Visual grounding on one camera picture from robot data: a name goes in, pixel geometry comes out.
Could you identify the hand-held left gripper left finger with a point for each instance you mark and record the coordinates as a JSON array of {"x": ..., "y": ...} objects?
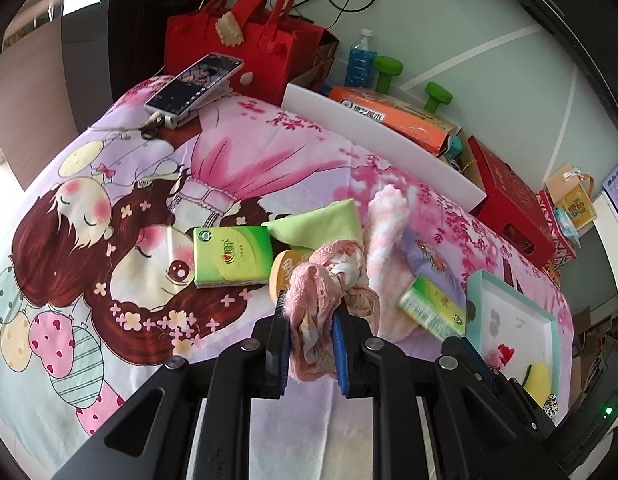
[{"x": 285, "y": 355}]

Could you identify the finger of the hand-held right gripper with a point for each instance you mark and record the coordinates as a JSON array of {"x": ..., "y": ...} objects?
[{"x": 481, "y": 365}]

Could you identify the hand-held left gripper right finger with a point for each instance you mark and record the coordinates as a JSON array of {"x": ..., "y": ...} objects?
[{"x": 341, "y": 355}]

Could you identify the black white cow print cloth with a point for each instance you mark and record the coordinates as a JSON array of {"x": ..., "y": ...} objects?
[{"x": 551, "y": 405}]

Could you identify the teal white cardboard tray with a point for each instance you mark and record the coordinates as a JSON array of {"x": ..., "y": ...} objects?
[{"x": 514, "y": 320}]

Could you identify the yellow sponge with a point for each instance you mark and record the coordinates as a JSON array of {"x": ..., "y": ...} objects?
[{"x": 539, "y": 382}]

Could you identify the pink lace underwear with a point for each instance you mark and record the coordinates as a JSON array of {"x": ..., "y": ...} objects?
[{"x": 319, "y": 280}]

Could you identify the purple snack packet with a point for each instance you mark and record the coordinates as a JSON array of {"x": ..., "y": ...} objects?
[{"x": 429, "y": 255}]

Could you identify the light green cloth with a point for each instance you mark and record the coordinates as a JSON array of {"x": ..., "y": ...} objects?
[{"x": 324, "y": 227}]

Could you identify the large green tissue pack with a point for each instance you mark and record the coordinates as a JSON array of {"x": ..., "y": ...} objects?
[{"x": 434, "y": 307}]

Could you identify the brown cardboard carton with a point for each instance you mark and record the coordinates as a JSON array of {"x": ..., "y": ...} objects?
[{"x": 589, "y": 340}]

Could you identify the small green tissue pack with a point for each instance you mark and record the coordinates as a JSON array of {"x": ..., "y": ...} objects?
[{"x": 229, "y": 257}]

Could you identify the pink fluffy sock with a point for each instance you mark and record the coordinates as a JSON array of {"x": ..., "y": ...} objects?
[{"x": 386, "y": 240}]

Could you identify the red patterned bag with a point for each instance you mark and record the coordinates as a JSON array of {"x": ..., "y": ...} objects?
[{"x": 554, "y": 247}]

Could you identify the light blue wipes packet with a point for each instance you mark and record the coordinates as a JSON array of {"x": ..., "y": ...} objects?
[{"x": 566, "y": 225}]

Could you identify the red cardboard box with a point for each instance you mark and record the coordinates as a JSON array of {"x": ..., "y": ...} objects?
[{"x": 509, "y": 195}]

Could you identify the white table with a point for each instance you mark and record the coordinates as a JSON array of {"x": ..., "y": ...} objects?
[{"x": 614, "y": 230}]

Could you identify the open brown cardboard box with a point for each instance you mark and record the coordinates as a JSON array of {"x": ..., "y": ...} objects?
[{"x": 471, "y": 170}]

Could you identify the small teal plastic object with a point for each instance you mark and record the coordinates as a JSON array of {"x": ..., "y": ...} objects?
[{"x": 455, "y": 147}]

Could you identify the white foam board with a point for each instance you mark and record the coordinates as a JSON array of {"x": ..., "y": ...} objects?
[{"x": 369, "y": 135}]

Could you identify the orange cardboard box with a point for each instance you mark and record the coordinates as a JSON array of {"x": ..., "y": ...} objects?
[{"x": 389, "y": 110}]

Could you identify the white phone stand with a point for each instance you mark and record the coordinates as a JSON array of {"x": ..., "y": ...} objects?
[{"x": 209, "y": 101}]

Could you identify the green dumbbell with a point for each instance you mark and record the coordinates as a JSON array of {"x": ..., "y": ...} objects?
[{"x": 386, "y": 72}]

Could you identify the smartphone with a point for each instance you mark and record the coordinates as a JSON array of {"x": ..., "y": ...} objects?
[{"x": 194, "y": 82}]

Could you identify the blue plastic water bottle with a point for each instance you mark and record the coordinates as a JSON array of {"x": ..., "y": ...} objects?
[{"x": 360, "y": 67}]

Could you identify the red felt handbag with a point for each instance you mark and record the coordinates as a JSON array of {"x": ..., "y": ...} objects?
[{"x": 269, "y": 60}]

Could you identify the dark red paper bag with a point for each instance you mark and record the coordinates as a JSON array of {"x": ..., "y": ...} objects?
[{"x": 325, "y": 55}]

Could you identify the brown wooden cabinet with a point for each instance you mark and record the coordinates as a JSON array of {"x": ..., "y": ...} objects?
[{"x": 39, "y": 110}]

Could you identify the black cabinet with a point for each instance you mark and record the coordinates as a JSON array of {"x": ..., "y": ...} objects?
[{"x": 134, "y": 35}]

